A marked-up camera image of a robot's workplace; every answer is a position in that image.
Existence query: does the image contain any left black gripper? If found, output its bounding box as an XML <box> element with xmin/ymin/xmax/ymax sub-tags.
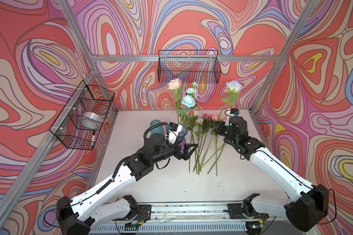
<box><xmin>149</xmin><ymin>136</ymin><xmax>197</xmax><ymax>167</ymax></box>

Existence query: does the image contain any purple blue glass vase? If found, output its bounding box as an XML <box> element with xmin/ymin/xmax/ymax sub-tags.
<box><xmin>177</xmin><ymin>123</ymin><xmax>189</xmax><ymax>153</ymax></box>

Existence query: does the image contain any white blue rose stem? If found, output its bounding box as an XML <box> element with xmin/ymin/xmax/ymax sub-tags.
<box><xmin>218</xmin><ymin>81</ymin><xmax>243</xmax><ymax>120</ymax></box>

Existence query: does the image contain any teal peony flower stem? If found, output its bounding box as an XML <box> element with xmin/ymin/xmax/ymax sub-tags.
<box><xmin>179</xmin><ymin>82</ymin><xmax>198</xmax><ymax>126</ymax></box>

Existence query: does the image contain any cream pink rose stem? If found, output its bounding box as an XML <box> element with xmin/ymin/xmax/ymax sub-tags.
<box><xmin>168</xmin><ymin>78</ymin><xmax>183</xmax><ymax>122</ymax></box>

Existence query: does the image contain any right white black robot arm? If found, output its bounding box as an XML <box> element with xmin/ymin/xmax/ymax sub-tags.
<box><xmin>214</xmin><ymin>116</ymin><xmax>329</xmax><ymax>232</ymax></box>

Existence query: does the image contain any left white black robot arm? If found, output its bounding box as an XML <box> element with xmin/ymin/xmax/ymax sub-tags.
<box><xmin>56</xmin><ymin>122</ymin><xmax>198</xmax><ymax>235</ymax></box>

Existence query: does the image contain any teal ceramic cylinder vase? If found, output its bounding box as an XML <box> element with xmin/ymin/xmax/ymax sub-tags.
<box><xmin>150</xmin><ymin>119</ymin><xmax>167</xmax><ymax>137</ymax></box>

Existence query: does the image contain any pink rosebud spray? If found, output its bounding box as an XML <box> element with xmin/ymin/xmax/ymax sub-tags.
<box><xmin>196</xmin><ymin>114</ymin><xmax>219</xmax><ymax>174</ymax></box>

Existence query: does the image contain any small white pink rose spray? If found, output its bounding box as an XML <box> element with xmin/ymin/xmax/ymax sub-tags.
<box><xmin>183</xmin><ymin>110</ymin><xmax>200</xmax><ymax>175</ymax></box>

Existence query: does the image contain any silver tape roll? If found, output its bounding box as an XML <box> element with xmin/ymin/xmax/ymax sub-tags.
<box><xmin>82</xmin><ymin>112</ymin><xmax>104</xmax><ymax>123</ymax></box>

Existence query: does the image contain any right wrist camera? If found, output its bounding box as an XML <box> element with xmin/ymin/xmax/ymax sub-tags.
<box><xmin>226</xmin><ymin>108</ymin><xmax>240</xmax><ymax>117</ymax></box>

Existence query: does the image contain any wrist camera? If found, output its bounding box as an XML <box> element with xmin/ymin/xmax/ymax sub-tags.
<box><xmin>226</xmin><ymin>108</ymin><xmax>240</xmax><ymax>117</ymax></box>
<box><xmin>168</xmin><ymin>122</ymin><xmax>183</xmax><ymax>145</ymax></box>

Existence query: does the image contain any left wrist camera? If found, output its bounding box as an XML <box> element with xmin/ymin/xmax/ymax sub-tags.
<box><xmin>168</xmin><ymin>122</ymin><xmax>183</xmax><ymax>145</ymax></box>

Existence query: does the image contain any aluminium front rail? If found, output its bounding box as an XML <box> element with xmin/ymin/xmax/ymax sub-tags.
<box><xmin>70</xmin><ymin>201</ymin><xmax>309</xmax><ymax>224</ymax></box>

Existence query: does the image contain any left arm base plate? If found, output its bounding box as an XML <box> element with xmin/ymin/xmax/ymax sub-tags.
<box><xmin>117</xmin><ymin>204</ymin><xmax>152</xmax><ymax>222</ymax></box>

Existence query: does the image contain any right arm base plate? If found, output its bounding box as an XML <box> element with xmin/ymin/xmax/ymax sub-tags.
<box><xmin>225</xmin><ymin>203</ymin><xmax>269</xmax><ymax>220</ymax></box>

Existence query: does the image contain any black wire basket back wall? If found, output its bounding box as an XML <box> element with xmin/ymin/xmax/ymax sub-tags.
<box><xmin>157</xmin><ymin>49</ymin><xmax>222</xmax><ymax>84</ymax></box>

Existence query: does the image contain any black wire basket wall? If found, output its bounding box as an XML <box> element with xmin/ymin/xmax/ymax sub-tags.
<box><xmin>157</xmin><ymin>49</ymin><xmax>222</xmax><ymax>84</ymax></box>
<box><xmin>50</xmin><ymin>81</ymin><xmax>115</xmax><ymax>150</ymax></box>

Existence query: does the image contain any black wire basket left wall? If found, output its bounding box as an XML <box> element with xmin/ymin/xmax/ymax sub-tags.
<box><xmin>50</xmin><ymin>81</ymin><xmax>115</xmax><ymax>150</ymax></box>

